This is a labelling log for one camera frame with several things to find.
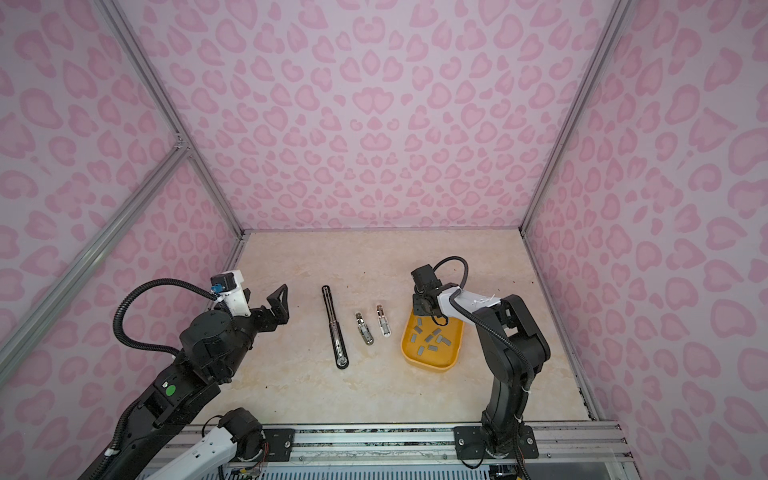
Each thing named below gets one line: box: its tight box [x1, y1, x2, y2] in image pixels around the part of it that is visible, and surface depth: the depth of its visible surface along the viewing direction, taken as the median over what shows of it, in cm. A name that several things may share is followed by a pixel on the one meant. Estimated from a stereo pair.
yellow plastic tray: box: [400, 310, 464, 372], surface depth 92 cm
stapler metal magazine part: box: [355, 312, 374, 346], surface depth 94 cm
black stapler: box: [321, 285, 349, 370], surface depth 94 cm
